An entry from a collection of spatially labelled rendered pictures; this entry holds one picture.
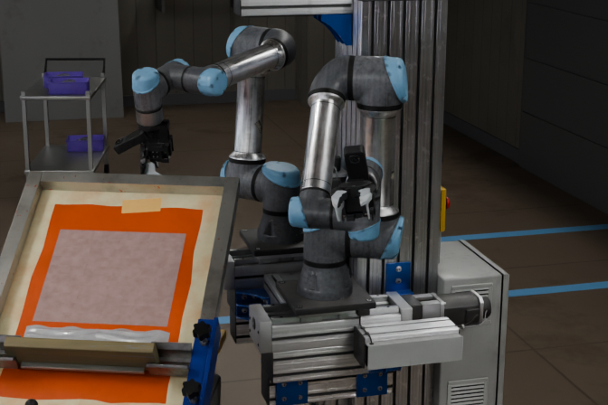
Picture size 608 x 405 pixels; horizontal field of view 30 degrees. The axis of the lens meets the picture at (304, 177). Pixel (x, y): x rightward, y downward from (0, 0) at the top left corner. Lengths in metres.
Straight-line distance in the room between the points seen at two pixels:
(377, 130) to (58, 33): 8.89
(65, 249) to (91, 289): 0.16
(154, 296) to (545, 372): 3.22
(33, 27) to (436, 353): 8.98
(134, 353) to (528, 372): 3.36
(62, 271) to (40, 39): 8.72
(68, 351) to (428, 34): 1.28
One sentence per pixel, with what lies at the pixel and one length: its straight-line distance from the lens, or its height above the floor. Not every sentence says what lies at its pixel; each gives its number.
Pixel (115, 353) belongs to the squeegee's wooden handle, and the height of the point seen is 1.28.
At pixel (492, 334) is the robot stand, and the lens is 3.42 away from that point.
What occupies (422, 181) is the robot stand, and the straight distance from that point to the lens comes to 3.23.
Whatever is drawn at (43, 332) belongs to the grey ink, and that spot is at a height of 1.26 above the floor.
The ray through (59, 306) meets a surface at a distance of 2.93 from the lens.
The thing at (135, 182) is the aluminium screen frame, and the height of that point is 1.54.
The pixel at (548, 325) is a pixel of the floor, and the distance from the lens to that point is 6.36.
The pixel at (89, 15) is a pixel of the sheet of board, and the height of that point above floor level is 1.01.
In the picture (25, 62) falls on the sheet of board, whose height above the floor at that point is 0.57.
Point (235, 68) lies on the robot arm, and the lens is 3.20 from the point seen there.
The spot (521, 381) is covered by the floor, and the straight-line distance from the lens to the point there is 5.66.
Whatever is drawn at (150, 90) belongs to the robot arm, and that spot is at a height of 1.78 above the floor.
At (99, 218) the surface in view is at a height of 1.46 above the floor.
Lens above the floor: 2.34
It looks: 15 degrees down
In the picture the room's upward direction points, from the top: straight up
